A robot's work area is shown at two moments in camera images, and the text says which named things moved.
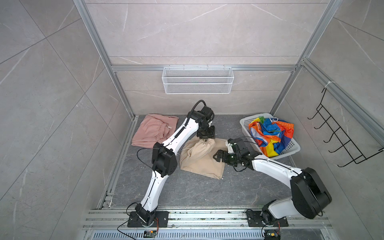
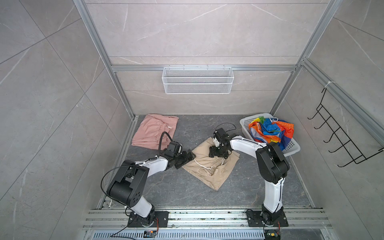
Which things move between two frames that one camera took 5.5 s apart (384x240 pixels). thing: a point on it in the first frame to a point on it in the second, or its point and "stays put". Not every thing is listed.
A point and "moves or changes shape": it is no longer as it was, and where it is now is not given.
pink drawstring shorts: [154, 130] stays put
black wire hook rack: [355, 153] stays put
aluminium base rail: [210, 225] stays put
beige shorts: [197, 155] moves or changes shape
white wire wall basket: [197, 80] stays put
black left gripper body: [207, 132] to [183, 158]
